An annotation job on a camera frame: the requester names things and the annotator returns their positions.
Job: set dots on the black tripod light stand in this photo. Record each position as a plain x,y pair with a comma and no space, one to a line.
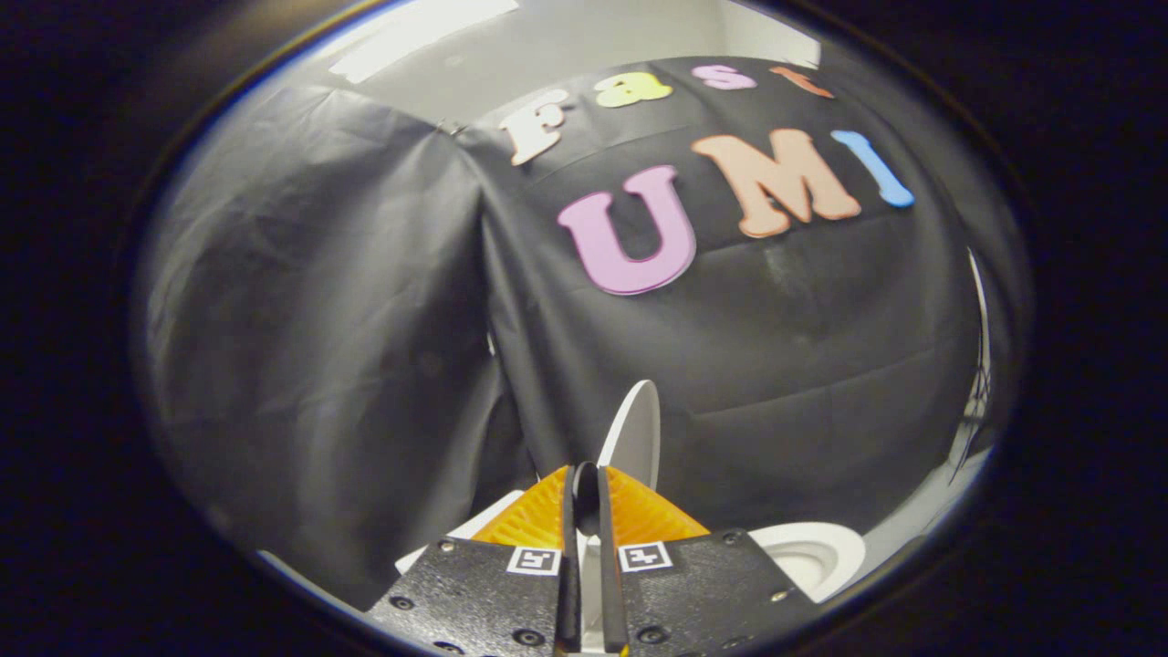
981,401

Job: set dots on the white ceramic toilet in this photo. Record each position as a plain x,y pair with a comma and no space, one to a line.
812,557

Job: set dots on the white toilet lid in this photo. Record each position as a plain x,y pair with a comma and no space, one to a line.
639,429

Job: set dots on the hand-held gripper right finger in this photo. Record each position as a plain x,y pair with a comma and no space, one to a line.
610,584

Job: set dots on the black backdrop cloth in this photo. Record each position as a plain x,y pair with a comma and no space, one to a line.
365,319

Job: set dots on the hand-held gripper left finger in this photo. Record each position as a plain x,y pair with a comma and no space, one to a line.
570,584

